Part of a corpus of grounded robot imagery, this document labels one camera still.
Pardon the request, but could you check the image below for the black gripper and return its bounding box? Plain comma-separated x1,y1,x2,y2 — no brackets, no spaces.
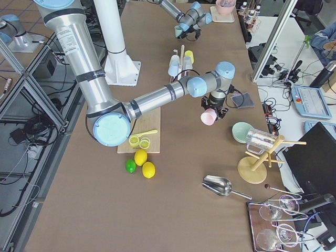
201,96,228,120
178,28,201,40

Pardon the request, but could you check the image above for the pink plastic cup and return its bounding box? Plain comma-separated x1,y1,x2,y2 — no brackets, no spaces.
201,108,217,125

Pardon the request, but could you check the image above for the mint green cup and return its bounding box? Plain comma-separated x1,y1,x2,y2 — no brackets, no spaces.
174,25,183,38

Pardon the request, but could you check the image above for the yellow cup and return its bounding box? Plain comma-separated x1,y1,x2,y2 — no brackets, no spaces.
184,50,194,64

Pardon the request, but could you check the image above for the grey cup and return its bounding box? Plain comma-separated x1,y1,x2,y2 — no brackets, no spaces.
182,56,193,70

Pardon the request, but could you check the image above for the white cup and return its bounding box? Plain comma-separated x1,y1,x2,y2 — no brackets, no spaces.
169,54,180,66

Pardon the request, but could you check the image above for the light blue cup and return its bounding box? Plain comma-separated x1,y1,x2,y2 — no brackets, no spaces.
168,62,179,77

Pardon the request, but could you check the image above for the beige tray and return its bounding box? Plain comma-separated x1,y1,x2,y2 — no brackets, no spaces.
210,6,235,23

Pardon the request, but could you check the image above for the grey folded cloth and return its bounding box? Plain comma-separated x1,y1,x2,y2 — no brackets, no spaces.
231,92,255,109

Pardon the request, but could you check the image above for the green bowl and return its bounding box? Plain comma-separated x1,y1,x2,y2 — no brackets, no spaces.
232,122,254,144

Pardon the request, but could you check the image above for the pink bowl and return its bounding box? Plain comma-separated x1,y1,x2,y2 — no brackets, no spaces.
216,0,236,15

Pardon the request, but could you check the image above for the glass mug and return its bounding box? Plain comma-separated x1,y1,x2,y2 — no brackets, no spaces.
246,128,277,155

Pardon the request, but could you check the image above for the wooden cutting board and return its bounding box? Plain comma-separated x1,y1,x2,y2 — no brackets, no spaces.
117,107,161,154

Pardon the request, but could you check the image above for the wooden mug tree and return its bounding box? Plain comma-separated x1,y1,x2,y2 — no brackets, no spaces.
237,135,307,184

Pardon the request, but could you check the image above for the metal scoop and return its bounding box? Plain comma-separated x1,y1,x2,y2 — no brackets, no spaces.
202,175,252,200

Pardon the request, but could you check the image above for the lemon half slice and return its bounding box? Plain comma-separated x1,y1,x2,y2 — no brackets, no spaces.
139,137,151,150
128,135,140,148

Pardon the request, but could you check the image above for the yellow plastic knife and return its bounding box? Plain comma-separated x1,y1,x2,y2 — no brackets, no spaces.
131,129,158,138

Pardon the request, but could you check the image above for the teach pendant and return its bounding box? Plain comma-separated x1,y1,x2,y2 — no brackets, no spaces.
291,86,332,120

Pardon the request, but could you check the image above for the yellow lemon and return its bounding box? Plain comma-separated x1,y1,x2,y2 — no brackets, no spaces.
134,149,148,166
142,161,156,179

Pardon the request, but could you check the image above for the green lime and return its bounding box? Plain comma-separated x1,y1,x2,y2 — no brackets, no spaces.
125,159,137,173

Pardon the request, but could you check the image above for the black monitor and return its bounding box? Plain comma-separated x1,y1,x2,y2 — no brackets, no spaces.
283,122,335,195

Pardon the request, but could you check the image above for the black steel thermos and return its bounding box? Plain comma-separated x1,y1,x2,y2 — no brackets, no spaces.
309,60,335,88

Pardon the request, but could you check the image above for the wine glass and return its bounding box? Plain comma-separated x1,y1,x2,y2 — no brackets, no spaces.
256,224,299,251
259,194,299,222

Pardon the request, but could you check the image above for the white wire cup holder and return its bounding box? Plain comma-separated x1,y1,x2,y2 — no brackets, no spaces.
168,45,194,83

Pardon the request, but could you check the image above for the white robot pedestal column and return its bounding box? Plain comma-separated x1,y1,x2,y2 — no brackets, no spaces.
94,0,141,86

